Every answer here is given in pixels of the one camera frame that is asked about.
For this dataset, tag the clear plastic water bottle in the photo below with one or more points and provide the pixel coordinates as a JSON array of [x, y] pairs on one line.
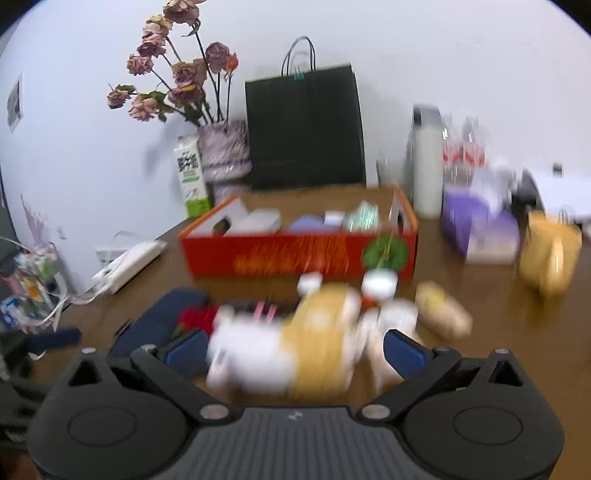
[[474, 152], [452, 154]]

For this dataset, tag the wooden desktop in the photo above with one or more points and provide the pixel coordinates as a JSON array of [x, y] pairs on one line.
[[489, 318]]

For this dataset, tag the dried rose bouquet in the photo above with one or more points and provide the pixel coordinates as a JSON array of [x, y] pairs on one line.
[[180, 74]]

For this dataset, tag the green striped packet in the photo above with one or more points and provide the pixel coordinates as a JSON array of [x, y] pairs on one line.
[[362, 216]]

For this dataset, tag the small white bottle cap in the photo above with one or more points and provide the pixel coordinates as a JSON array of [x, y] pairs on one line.
[[309, 283]]

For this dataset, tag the yellow mug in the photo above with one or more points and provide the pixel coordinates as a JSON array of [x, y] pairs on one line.
[[549, 254]]

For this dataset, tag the green and white milk carton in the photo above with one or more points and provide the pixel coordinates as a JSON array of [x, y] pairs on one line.
[[190, 175]]

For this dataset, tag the white box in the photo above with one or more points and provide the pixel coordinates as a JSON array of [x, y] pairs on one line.
[[249, 219]]

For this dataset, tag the small red object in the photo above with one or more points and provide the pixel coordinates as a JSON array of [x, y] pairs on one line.
[[196, 318]]

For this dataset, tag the beige packet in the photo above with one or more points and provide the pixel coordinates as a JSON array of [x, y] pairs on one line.
[[443, 309]]

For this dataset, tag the white thermos bottle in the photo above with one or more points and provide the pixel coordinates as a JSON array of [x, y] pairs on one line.
[[427, 157]]

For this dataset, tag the orange cardboard box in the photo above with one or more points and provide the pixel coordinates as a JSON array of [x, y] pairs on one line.
[[295, 258]]

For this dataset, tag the wall notice paper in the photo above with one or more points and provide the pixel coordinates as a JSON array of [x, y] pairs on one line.
[[14, 102]]

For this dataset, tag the purple tissue pack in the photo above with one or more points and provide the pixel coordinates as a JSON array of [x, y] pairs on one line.
[[480, 226]]

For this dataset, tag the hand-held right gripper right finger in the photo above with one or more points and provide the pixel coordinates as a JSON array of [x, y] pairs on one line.
[[405, 353]]

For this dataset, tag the white round jar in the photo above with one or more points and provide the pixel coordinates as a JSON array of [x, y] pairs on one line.
[[399, 318]]

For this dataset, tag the black paper bag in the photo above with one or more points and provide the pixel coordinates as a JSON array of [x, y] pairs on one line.
[[302, 129]]

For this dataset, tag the purple flat box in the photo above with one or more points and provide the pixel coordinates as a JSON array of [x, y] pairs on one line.
[[314, 224]]

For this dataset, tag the navy pouch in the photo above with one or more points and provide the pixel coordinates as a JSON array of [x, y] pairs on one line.
[[152, 318]]

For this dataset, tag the white power bank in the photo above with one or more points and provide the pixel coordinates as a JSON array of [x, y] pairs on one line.
[[131, 265]]

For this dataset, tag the colourful packet bundle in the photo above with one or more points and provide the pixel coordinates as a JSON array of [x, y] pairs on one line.
[[32, 277]]

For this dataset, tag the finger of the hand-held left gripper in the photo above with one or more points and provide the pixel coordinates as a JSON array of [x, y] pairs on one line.
[[57, 338]]

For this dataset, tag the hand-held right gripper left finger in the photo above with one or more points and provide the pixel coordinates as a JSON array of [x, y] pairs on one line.
[[187, 351]]

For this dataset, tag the clear glass cup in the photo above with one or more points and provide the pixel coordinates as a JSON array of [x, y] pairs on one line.
[[388, 174]]

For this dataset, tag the white and yellow plush toy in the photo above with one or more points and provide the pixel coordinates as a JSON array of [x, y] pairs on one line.
[[281, 350]]

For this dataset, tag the white wall outlet panel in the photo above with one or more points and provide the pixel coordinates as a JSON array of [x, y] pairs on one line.
[[107, 254]]

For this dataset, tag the purple mottled vase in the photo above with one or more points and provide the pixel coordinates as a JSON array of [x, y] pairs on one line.
[[226, 147]]

